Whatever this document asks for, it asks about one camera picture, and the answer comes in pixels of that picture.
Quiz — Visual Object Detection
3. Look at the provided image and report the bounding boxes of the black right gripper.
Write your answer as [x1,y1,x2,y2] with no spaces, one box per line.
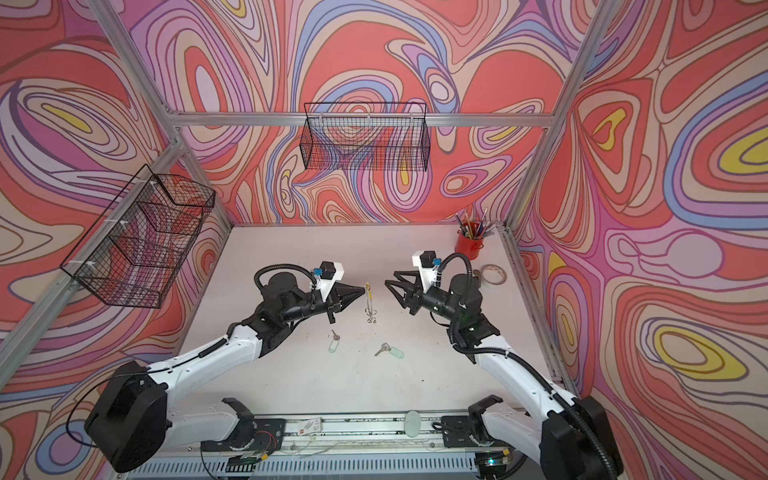
[386,271,463,324]

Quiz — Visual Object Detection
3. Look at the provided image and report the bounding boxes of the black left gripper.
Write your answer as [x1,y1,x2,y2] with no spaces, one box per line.
[279,286,365,328]

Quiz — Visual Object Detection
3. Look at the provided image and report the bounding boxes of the metal keyring organizer yellow grip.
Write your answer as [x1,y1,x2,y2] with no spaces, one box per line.
[365,283,377,324]

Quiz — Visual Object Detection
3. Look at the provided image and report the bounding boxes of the key with small mint tag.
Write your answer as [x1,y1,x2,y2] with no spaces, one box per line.
[375,343,405,359]

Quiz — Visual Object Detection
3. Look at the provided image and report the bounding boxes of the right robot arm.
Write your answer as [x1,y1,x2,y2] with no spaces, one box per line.
[385,271,624,479]

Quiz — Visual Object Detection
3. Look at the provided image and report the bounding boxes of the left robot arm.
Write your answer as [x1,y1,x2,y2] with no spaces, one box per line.
[84,262,366,473]

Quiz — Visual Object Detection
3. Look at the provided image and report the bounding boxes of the key with long mint tag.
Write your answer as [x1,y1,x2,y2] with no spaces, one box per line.
[328,330,341,354]

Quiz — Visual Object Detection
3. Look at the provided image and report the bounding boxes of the red pen cup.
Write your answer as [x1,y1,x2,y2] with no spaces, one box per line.
[454,222,484,261]

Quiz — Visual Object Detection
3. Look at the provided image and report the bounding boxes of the tape roll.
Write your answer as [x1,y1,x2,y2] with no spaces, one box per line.
[479,264,508,288]

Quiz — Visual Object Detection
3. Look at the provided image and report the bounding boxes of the pens in cup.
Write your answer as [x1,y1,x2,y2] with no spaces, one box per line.
[453,210,498,240]

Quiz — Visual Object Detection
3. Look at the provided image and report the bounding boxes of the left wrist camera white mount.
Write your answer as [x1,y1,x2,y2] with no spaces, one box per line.
[312,261,344,303]

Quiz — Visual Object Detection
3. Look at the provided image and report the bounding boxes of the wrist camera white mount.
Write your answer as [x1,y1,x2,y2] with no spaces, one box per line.
[412,250,442,292]
[312,261,344,303]

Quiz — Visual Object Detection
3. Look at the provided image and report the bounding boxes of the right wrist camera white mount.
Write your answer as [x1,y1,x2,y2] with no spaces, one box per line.
[412,250,442,292]

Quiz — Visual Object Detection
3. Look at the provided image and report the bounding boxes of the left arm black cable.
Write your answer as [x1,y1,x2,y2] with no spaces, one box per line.
[253,263,318,292]

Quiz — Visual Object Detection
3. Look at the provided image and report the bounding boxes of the white label tag on rail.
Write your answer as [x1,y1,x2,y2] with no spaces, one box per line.
[297,417,323,436]

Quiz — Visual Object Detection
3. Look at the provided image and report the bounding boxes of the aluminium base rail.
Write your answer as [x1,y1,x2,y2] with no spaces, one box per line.
[123,411,539,479]

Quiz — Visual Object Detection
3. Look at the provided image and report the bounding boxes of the black wire basket back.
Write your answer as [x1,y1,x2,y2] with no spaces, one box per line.
[299,101,431,172]

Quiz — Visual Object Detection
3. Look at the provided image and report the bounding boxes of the black wire basket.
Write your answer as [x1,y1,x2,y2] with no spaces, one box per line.
[299,101,431,172]
[60,165,216,309]

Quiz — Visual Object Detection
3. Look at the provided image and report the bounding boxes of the black wire basket left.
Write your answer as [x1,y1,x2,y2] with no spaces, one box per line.
[60,165,216,309]

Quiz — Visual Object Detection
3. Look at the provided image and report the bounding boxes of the aluminium frame post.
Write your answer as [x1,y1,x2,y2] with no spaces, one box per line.
[89,0,235,232]

